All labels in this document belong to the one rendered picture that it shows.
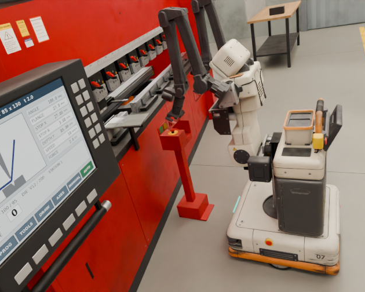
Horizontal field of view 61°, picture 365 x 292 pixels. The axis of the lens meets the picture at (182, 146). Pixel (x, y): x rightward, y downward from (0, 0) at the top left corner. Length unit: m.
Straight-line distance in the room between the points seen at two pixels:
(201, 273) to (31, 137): 1.73
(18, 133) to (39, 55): 1.02
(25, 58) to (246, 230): 1.56
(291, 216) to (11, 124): 1.57
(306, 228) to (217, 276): 0.67
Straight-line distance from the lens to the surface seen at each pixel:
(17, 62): 1.59
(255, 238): 2.05
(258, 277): 2.19
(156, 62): 4.24
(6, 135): 0.69
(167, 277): 2.29
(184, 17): 1.60
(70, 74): 0.83
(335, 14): 9.16
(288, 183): 1.77
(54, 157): 0.77
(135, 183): 2.16
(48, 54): 1.75
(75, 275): 1.52
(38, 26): 1.75
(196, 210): 2.56
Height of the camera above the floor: 1.71
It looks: 27 degrees down
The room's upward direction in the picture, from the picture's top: 13 degrees counter-clockwise
